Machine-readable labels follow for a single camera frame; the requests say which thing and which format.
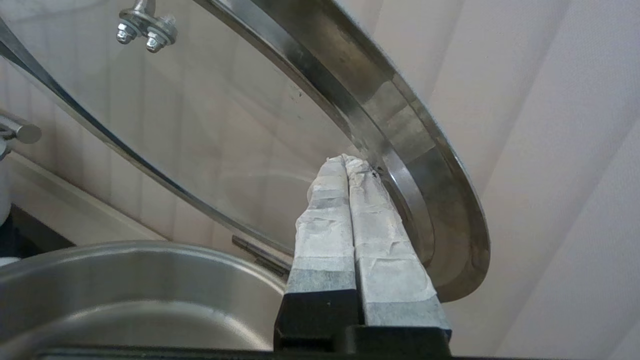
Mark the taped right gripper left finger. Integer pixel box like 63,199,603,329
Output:
274,156,358,351

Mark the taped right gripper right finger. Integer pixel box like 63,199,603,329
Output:
345,155,453,346

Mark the glass lid white rim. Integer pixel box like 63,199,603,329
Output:
0,0,492,303

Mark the white round pot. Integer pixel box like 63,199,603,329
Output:
0,240,288,351

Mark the black glass induction cooktop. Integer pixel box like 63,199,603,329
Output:
0,204,76,257

